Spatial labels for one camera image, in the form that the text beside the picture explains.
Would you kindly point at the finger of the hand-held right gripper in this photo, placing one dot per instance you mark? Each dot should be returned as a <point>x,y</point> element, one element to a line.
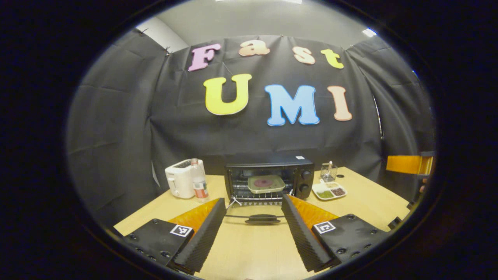
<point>404,164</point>

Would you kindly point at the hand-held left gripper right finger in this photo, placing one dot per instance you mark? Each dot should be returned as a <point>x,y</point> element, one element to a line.
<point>303,241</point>

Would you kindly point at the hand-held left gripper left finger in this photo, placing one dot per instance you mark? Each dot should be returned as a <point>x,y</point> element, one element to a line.
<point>202,241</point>

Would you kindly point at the cream square plate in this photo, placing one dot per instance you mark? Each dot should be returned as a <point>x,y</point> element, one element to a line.
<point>268,188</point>

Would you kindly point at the black electric oven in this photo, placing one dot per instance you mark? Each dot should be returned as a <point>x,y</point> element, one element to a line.
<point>303,175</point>

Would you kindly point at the pink donut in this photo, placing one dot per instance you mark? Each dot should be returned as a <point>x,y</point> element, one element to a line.
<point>263,182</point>

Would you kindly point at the pile of green beans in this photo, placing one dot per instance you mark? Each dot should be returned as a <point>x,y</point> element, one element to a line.
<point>325,194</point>

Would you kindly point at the white divided snack tray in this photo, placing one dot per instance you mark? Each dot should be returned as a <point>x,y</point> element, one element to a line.
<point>317,189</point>

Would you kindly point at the clear plastic bottle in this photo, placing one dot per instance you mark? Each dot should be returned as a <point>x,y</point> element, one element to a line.
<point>199,182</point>

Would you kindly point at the pile of red beans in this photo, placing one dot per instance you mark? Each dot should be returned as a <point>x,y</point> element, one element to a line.
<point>337,191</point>

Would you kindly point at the pile of pale beans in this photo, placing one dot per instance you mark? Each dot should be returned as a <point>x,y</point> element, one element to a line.
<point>330,185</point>

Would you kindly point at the white toaster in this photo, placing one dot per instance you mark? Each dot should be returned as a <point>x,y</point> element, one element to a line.
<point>179,182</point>

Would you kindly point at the black backdrop cloth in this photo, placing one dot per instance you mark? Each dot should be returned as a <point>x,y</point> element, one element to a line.
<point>155,128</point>

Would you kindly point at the small ceiling light panel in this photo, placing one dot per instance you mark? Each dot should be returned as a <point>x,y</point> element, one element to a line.
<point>369,32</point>

